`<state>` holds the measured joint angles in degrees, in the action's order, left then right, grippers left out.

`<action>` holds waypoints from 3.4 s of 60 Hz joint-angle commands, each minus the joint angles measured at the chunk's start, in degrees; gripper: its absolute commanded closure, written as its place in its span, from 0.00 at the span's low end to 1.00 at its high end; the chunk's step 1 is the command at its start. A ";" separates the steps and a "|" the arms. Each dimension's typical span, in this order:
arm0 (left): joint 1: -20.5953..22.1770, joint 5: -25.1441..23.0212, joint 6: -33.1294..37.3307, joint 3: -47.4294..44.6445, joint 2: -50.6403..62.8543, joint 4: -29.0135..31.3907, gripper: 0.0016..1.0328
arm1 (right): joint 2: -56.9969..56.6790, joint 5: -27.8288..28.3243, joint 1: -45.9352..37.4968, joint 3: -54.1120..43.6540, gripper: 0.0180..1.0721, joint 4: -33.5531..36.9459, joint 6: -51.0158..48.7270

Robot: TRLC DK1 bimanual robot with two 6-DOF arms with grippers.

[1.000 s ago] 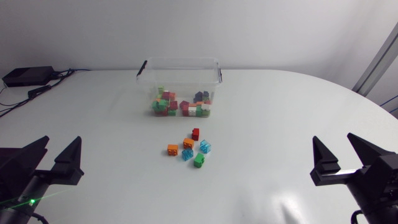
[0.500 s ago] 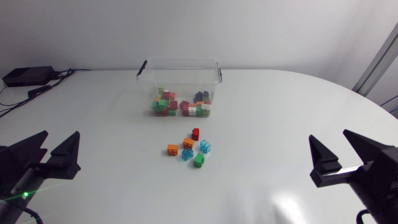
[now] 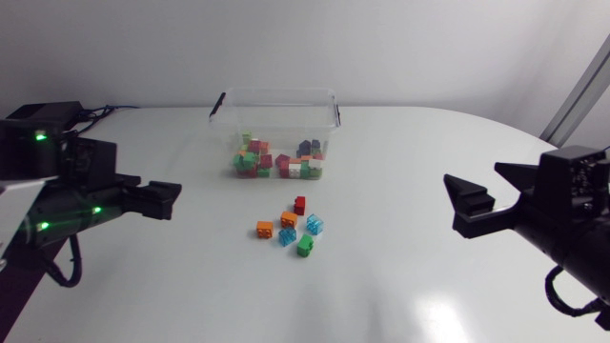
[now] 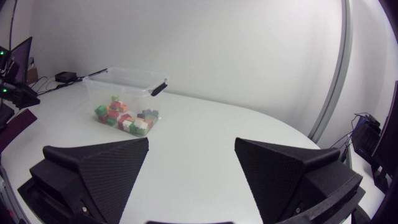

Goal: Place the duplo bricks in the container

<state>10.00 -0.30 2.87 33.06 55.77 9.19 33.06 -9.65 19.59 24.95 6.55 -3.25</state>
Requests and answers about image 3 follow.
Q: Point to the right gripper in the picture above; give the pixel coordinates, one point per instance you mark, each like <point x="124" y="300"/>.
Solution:
<point x="567" y="238"/>

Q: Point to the clear blue toy brick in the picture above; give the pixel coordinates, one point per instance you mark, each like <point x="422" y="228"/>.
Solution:
<point x="314" y="224"/>
<point x="287" y="236"/>

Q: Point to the dark blue toy brick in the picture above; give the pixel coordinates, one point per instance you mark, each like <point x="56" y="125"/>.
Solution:
<point x="305" y="147"/>

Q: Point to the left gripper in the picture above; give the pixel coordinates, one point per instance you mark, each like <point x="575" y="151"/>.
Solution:
<point x="71" y="212"/>

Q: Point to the dark red toy brick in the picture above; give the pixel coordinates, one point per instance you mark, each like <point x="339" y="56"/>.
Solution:
<point x="254" y="146"/>

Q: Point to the clear plastic container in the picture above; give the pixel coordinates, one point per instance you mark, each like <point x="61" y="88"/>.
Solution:
<point x="276" y="114"/>

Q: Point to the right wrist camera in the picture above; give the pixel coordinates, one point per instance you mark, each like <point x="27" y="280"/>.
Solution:
<point x="574" y="176"/>

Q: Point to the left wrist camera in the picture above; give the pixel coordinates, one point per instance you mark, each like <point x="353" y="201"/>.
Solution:
<point x="93" y="162"/>

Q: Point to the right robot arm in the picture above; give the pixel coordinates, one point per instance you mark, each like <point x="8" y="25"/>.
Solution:
<point x="603" y="316"/>

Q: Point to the white toy brick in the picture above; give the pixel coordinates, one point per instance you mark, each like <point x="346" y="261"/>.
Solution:
<point x="294" y="170"/>

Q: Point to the black power brick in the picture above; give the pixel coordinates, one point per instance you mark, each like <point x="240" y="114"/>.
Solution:
<point x="45" y="114"/>

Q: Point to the pile of toy bricks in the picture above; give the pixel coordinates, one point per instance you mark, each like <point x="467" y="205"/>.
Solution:
<point x="286" y="164"/>

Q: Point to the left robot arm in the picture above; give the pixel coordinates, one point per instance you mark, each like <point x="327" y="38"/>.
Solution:
<point x="19" y="152"/>

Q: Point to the orange toy brick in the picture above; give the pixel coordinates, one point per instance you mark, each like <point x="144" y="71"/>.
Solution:
<point x="265" y="229"/>
<point x="289" y="219"/>

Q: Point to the green toy brick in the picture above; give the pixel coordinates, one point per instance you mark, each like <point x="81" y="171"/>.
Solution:
<point x="305" y="246"/>
<point x="245" y="161"/>

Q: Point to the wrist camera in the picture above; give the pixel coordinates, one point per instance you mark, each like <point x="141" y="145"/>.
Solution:
<point x="574" y="176"/>
<point x="93" y="162"/>

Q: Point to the dark mat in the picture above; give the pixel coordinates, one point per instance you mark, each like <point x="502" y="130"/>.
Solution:
<point x="21" y="286"/>

